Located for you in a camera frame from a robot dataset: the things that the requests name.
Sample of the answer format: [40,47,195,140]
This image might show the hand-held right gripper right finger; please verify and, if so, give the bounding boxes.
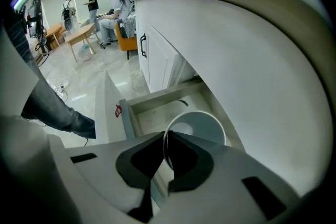
[156,130,302,224]

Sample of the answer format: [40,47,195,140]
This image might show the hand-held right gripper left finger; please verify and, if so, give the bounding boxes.
[65,131,168,223]

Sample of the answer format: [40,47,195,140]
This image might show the white paper cup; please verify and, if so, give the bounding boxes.
[162,110,227,169]

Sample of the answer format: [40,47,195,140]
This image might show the white drawer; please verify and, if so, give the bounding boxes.
[94,70,245,203]

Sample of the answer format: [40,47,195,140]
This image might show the person's grey jeans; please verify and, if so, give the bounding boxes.
[4,17,97,140]

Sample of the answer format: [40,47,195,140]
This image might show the white power strip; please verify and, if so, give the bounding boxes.
[56,80,71,93]

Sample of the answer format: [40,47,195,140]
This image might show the white vanity cabinet with sink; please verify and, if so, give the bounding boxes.
[129,0,334,198]

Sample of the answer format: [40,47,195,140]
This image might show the wooden side table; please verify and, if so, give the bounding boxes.
[44,22,67,51]
[64,22,101,63]

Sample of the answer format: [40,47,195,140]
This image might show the black white striped blanket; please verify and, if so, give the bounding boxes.
[119,16,138,39]

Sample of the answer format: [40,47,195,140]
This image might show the white black wheeled device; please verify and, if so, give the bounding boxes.
[60,0,78,33]

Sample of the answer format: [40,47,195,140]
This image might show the black equipment stand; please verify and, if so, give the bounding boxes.
[22,0,53,67]

